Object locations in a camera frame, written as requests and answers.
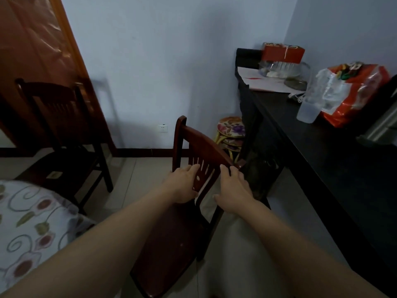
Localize person's right hand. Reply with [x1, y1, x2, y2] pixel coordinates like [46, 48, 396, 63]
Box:
[213, 164, 257, 216]

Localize person's left hand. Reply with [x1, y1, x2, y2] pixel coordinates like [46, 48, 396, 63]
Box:
[161, 164, 201, 204]

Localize reddish brown wooden chair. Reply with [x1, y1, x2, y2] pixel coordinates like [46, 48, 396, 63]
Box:
[130, 115, 271, 298]

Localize person's right forearm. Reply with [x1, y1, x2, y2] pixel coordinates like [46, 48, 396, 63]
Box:
[236, 198, 388, 298]

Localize person's left forearm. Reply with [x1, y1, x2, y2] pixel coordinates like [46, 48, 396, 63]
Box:
[0, 183, 174, 298]

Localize floral stacked stools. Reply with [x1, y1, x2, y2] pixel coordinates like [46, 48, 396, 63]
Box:
[215, 117, 246, 162]

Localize black long table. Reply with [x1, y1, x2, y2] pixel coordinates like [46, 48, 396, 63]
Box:
[235, 48, 397, 298]

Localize clear plastic cup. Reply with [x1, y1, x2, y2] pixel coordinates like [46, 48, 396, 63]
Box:
[296, 97, 323, 124]

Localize white paper sheet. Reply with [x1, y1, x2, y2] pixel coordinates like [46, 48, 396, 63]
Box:
[237, 67, 299, 94]

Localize clear glass jar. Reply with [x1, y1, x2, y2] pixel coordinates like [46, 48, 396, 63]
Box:
[258, 60, 311, 80]

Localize dark wooden chair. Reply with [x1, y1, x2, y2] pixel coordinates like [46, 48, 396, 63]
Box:
[15, 78, 114, 215]

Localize red gift box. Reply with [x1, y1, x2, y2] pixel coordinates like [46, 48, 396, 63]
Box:
[261, 43, 306, 64]

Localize floral patterned bedsheet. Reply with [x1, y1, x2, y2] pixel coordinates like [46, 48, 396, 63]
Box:
[0, 180, 96, 295]

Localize orange plastic bag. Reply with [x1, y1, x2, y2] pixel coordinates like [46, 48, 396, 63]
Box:
[313, 62, 392, 128]

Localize brown wooden door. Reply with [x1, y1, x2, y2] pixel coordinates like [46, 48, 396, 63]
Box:
[0, 0, 118, 157]

